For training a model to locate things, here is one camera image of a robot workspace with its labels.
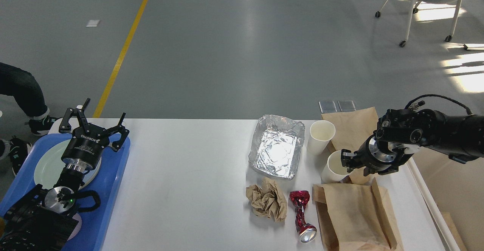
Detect black green sneaker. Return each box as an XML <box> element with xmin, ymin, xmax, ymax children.
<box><xmin>25</xmin><ymin>115</ymin><xmax>60</xmax><ymax>136</ymax></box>
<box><xmin>0</xmin><ymin>136</ymin><xmax>32</xmax><ymax>176</ymax></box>

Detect crumpled brown paper ball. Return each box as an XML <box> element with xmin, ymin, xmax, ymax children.
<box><xmin>245</xmin><ymin>177</ymin><xmax>288</xmax><ymax>222</ymax></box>

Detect white paper cup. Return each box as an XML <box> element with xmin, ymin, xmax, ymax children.
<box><xmin>320</xmin><ymin>150</ymin><xmax>351</xmax><ymax>184</ymax></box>
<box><xmin>307</xmin><ymin>120</ymin><xmax>336</xmax><ymax>156</ymax></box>

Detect green plate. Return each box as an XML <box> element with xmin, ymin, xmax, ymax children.
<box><xmin>34</xmin><ymin>139</ymin><xmax>102</xmax><ymax>190</ymax></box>

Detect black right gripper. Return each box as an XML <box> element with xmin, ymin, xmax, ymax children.
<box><xmin>341</xmin><ymin>135</ymin><xmax>413</xmax><ymax>177</ymax></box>

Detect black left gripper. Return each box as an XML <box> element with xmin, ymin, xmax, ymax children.
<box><xmin>59</xmin><ymin>98</ymin><xmax>130</xmax><ymax>172</ymax></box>

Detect white plastic bin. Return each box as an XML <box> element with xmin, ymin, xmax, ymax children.
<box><xmin>408</xmin><ymin>148</ymin><xmax>484</xmax><ymax>251</ymax></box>

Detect brown paper bag lower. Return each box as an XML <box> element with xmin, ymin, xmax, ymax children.
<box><xmin>312</xmin><ymin>180</ymin><xmax>404</xmax><ymax>251</ymax></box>

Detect blue plastic tray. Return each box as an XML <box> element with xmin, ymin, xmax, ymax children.
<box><xmin>0</xmin><ymin>133</ymin><xmax>131</xmax><ymax>251</ymax></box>

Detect grey floor outlet plate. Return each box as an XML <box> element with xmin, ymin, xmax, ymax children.
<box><xmin>318</xmin><ymin>101</ymin><xmax>357</xmax><ymax>114</ymax></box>

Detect brown paper bag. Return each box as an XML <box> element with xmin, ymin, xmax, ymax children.
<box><xmin>312</xmin><ymin>180</ymin><xmax>404</xmax><ymax>251</ymax></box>
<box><xmin>321</xmin><ymin>107</ymin><xmax>380</xmax><ymax>185</ymax></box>

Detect aluminium foil tray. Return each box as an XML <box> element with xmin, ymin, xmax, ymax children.
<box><xmin>248</xmin><ymin>115</ymin><xmax>306</xmax><ymax>180</ymax></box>

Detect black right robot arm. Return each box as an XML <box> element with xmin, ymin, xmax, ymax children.
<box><xmin>340</xmin><ymin>95</ymin><xmax>484</xmax><ymax>176</ymax></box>

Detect person leg dark jeans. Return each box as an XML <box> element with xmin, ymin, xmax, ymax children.
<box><xmin>0</xmin><ymin>63</ymin><xmax>50</xmax><ymax>120</ymax></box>

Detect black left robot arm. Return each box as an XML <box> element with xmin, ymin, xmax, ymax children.
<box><xmin>1</xmin><ymin>101</ymin><xmax>131</xmax><ymax>251</ymax></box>

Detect brown paper bag upper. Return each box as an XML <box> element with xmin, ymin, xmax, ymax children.
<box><xmin>321</xmin><ymin>107</ymin><xmax>380</xmax><ymax>185</ymax></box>

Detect crushed red soda can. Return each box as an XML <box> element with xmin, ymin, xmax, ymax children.
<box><xmin>289</xmin><ymin>190</ymin><xmax>317</xmax><ymax>243</ymax></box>

